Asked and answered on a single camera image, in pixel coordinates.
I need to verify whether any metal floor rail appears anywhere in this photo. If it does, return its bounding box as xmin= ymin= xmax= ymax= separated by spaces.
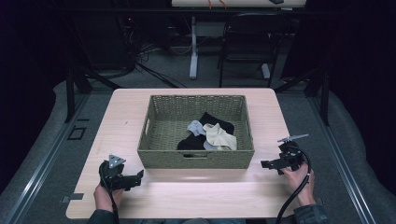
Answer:
xmin=2 ymin=92 xmax=92 ymax=224
xmin=307 ymin=95 xmax=378 ymax=224

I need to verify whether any grey tape strip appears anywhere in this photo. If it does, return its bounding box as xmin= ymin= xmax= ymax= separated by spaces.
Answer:
xmin=61 ymin=192 xmax=85 ymax=203

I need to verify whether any white desk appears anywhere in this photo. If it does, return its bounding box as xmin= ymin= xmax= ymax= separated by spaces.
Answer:
xmin=170 ymin=0 xmax=308 ymax=80

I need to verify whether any grey sock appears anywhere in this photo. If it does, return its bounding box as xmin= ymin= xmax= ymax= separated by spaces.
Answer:
xmin=186 ymin=119 xmax=219 ymax=152

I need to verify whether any person's right hand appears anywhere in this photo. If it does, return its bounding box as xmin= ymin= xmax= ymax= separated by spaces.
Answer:
xmin=279 ymin=161 xmax=317 ymax=207

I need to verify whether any cream sock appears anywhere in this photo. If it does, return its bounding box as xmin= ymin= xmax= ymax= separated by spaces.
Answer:
xmin=202 ymin=122 xmax=238 ymax=151

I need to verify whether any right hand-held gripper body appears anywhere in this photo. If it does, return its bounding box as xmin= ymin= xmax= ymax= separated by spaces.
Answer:
xmin=275 ymin=133 xmax=310 ymax=172

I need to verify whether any black chair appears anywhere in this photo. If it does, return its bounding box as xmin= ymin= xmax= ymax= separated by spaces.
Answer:
xmin=217 ymin=11 xmax=295 ymax=89

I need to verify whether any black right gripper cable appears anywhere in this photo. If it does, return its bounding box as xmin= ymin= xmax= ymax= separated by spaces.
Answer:
xmin=275 ymin=141 xmax=313 ymax=224

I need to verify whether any bundle of floor cables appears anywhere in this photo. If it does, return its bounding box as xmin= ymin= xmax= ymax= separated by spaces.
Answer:
xmin=118 ymin=15 xmax=189 ymax=90

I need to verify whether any orange cable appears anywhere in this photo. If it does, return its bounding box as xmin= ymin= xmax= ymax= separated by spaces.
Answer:
xmin=206 ymin=0 xmax=229 ymax=9

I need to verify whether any black metal stand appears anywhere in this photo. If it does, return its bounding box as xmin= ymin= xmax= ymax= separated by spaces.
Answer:
xmin=63 ymin=12 xmax=123 ymax=124
xmin=274 ymin=62 xmax=332 ymax=127

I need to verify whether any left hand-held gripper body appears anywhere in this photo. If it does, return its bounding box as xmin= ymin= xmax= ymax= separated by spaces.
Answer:
xmin=98 ymin=154 xmax=140 ymax=191

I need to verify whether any olive woven basket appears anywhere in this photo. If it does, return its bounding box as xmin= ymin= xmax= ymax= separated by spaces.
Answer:
xmin=136 ymin=94 xmax=256 ymax=170

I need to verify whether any person's left hand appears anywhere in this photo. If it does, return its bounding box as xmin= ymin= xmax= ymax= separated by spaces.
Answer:
xmin=93 ymin=182 xmax=125 ymax=213

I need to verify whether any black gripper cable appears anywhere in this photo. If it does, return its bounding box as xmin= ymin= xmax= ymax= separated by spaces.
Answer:
xmin=275 ymin=141 xmax=313 ymax=224
xmin=98 ymin=161 xmax=120 ymax=224

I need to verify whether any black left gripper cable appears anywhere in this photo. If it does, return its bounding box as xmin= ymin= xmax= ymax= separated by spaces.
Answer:
xmin=98 ymin=161 xmax=120 ymax=224

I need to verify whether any black sock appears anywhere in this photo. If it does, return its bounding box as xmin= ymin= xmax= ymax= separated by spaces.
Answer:
xmin=177 ymin=111 xmax=235 ymax=151

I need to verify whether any black tape square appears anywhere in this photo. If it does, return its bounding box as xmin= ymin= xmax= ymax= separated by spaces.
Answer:
xmin=66 ymin=125 xmax=88 ymax=141

